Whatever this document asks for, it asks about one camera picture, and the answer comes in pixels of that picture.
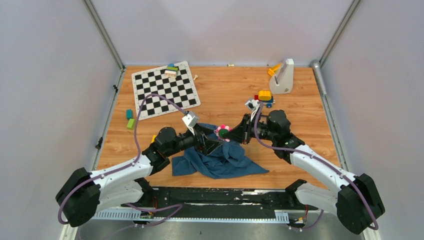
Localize colourful toy car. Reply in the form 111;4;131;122
254;90;275;108

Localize white wedge stand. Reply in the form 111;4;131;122
269;58;294;95

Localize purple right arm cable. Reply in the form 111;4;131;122
253;103;380;232

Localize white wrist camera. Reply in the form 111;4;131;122
182;111;199;135
244;98;261;121

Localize white slotted cable duct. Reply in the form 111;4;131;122
91;208;290;224

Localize stacked toy bricks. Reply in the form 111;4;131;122
164;63;179;78

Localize blue garment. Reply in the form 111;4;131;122
171;141;269;179

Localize green toy block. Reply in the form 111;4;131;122
126;118;136;130

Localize yellow plastic frame toy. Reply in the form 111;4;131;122
151;134;157;143

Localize black white checkerboard mat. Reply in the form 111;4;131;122
131;61;201;121

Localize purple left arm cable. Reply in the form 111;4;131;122
57;93;188;229

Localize orange toy piece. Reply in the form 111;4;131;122
267;62;282;77

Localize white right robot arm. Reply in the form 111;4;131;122
218;110;385;235

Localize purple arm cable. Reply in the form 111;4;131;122
253;103;380;232
57;93;188;229

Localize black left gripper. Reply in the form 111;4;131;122
165;122;223;157

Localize pink white flower brooch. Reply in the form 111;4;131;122
214;124;231;142

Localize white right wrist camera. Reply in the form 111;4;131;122
244;98;261;121

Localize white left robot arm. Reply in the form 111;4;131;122
55;124;223;227

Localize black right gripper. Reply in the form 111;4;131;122
223;114;277;145

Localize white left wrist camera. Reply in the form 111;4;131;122
182;111;199;135

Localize teal toy block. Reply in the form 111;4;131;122
125;109;134;121

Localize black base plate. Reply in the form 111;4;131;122
132;187;317;218

